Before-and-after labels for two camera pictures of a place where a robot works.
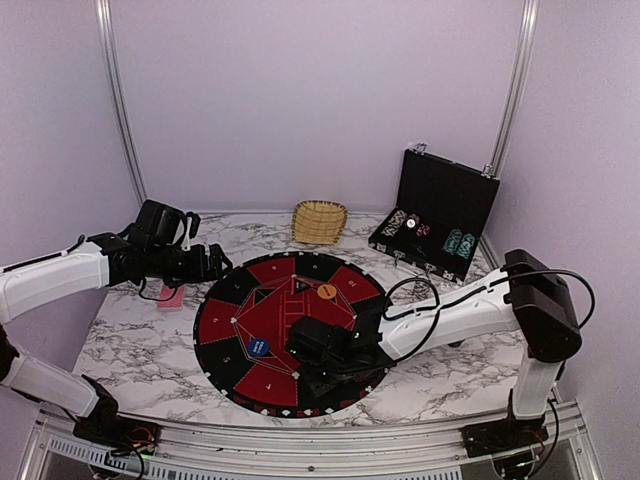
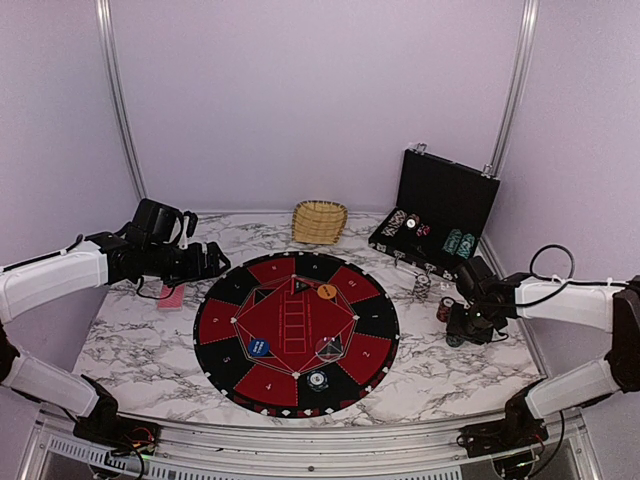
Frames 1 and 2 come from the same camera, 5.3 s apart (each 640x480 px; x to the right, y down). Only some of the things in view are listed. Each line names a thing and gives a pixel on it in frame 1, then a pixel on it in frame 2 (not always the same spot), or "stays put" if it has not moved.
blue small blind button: x=259 y=347 stays put
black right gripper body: x=325 y=384 -> x=473 y=326
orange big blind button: x=327 y=291 stays put
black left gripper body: x=181 y=271 stays put
